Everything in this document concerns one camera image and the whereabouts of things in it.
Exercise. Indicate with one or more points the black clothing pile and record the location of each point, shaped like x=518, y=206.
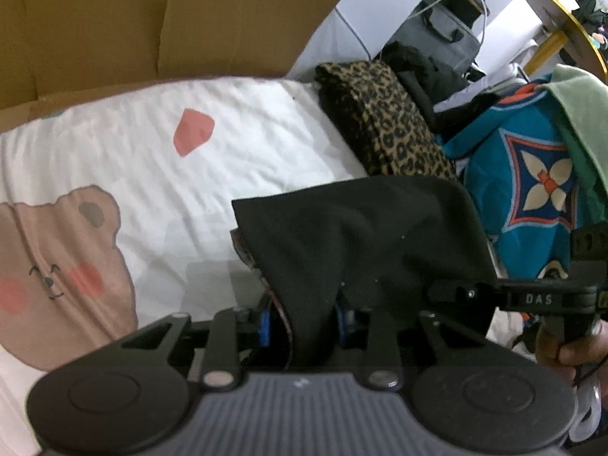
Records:
x=418, y=76

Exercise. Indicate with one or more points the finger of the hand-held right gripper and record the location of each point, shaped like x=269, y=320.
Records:
x=465, y=297

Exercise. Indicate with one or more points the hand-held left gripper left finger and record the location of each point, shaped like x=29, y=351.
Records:
x=266, y=330

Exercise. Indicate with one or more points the person's right hand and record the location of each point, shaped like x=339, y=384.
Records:
x=574, y=356

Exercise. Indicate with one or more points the round yellow table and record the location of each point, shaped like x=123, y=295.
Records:
x=551, y=4

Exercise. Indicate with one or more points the teal patterned blanket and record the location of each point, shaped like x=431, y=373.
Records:
x=489, y=161

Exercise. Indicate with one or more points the leopard print cloth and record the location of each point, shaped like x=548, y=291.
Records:
x=389, y=118

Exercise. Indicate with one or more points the cardboard box wall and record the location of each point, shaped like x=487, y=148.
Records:
x=142, y=23

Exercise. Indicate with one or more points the black shorts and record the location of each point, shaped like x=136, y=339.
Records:
x=356, y=237

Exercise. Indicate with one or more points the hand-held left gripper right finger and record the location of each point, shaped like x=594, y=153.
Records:
x=341, y=325

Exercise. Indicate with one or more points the light green cloth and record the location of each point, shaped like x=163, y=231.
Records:
x=579, y=114

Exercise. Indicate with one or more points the dark grey bag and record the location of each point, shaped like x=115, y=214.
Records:
x=484, y=19

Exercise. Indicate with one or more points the bear print bed sheet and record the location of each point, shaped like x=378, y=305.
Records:
x=142, y=152

